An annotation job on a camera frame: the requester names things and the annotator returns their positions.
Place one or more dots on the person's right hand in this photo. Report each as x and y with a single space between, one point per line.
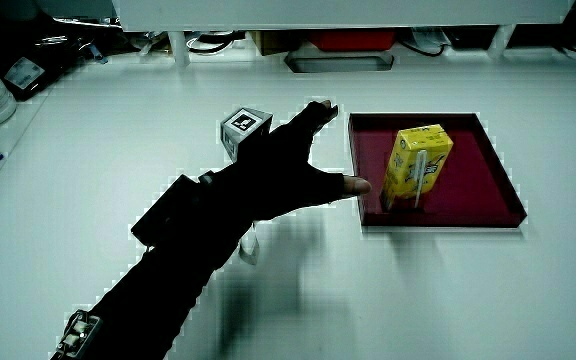
278 170

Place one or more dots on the yellow ice redtea carton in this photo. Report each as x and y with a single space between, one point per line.
413 160

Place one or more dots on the person's right forearm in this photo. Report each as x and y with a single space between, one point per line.
168 290

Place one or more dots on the black wrist sensor box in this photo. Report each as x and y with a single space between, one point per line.
168 212

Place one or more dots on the brown cardboard box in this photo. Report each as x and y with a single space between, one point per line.
270 42

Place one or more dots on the red plastic box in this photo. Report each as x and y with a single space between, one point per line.
352 40

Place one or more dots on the white shelf unit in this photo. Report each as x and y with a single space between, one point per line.
338 12

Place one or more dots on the dark red tray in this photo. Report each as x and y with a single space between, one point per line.
473 185

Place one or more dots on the black bag with white label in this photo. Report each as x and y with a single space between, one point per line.
33 55

